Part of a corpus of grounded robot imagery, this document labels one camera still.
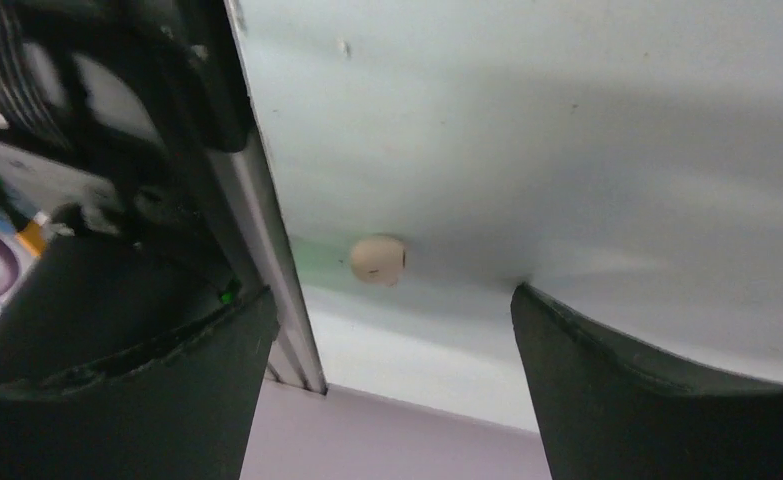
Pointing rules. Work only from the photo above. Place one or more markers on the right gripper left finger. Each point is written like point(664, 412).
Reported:
point(179, 405)

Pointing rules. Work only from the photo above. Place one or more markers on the black and white earbud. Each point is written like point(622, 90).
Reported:
point(378, 260)

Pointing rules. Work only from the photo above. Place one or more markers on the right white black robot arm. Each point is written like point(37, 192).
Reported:
point(161, 159)

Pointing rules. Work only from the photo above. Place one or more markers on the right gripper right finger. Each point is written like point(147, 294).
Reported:
point(610, 406)

